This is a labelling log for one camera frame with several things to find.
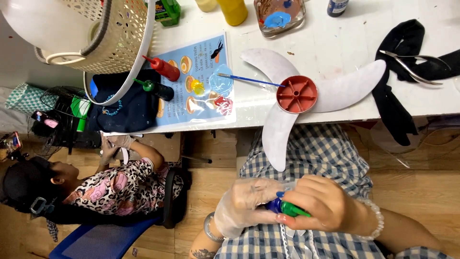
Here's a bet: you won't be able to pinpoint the person's right hand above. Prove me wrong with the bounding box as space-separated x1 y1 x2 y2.
276 175 362 234

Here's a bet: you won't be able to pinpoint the person's left hand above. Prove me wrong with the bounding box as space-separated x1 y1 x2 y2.
214 178 289 239

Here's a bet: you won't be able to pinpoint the blue paint bottle green cap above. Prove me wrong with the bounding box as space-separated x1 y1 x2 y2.
265 197 312 218

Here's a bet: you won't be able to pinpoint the silver bangle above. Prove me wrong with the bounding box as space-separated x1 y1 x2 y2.
203 212 226 242

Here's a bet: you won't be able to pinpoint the blue chequered dress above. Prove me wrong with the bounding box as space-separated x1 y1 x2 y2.
215 124 454 259

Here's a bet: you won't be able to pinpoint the white fan blade red hub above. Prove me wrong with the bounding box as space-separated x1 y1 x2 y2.
240 48 387 173

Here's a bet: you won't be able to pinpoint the red paint puddle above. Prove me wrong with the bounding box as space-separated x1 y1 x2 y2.
214 95 234 116

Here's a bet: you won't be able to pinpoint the black cloth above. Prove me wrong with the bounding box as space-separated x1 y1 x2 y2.
372 19 460 147

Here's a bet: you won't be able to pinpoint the blue paint puddle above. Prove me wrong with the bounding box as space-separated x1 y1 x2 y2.
209 64 234 97

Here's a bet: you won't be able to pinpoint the yellow paint puddle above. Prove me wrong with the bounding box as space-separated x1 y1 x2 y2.
190 79 206 96

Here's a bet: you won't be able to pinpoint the black paint bottle green cap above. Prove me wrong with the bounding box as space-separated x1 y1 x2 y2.
132 78 175 102

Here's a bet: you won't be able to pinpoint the dark navy cloth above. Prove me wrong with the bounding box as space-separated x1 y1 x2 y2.
86 70 163 133

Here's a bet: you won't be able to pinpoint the blue office chair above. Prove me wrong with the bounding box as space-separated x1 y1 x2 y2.
48 167 192 259

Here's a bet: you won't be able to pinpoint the red squeeze paint bottle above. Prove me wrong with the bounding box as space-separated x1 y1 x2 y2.
142 55 181 82

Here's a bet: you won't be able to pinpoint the laminated blue picture sheet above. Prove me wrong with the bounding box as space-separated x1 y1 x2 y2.
143 31 237 127

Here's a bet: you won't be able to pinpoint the silver nippers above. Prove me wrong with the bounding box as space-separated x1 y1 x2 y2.
379 49 452 86

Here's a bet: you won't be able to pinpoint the green plastic fan part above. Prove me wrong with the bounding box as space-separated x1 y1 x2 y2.
70 96 92 132

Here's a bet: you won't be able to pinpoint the glass dish with paint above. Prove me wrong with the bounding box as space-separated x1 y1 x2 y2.
253 0 307 39

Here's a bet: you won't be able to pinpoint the grey hair clip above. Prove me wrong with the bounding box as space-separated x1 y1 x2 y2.
29 197 55 217

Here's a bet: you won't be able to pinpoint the dark blue paint bottle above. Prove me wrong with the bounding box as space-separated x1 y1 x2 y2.
327 0 350 18

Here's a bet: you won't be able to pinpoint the pale yellow paint bottle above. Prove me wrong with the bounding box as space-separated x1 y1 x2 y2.
195 0 218 13

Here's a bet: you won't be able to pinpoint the cream plastic basket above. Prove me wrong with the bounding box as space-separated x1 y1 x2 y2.
34 0 152 75

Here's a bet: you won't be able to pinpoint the phone with pink screen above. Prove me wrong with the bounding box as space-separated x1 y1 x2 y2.
31 110 60 131

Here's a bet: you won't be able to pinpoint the black fan grille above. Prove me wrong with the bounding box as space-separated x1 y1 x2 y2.
27 86 102 158

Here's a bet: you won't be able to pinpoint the phone on tripod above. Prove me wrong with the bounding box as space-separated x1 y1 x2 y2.
0 131 29 162

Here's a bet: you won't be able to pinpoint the teal chequered bag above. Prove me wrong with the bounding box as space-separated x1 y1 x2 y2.
4 82 59 116

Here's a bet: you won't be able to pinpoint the white round fan cover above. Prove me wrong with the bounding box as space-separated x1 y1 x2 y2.
0 0 157 107

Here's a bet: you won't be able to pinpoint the white bead bracelet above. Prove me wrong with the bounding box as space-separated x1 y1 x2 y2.
355 197 385 241

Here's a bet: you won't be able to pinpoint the blue-handled paintbrush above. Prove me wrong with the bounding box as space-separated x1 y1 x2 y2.
217 73 287 88

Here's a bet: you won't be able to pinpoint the blue bead bracelet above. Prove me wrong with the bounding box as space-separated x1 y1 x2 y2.
102 94 123 117

